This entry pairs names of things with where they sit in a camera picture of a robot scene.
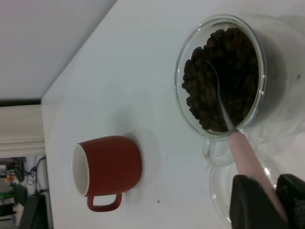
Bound small clear glass dish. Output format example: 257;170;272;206
209;164;282;225

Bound red ceramic mug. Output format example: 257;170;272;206
72;135;143;213

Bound clear glass saucer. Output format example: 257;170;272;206
247;13;305;146

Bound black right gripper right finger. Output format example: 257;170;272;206
276;174;305;229

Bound dark coffee beans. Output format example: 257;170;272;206
182;27;260;133

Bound clear glass cup with handle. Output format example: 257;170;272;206
174;14;290;167

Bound metal spoon with pink handle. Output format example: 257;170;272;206
204;59;289;222

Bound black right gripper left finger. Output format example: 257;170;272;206
229;174;290;229

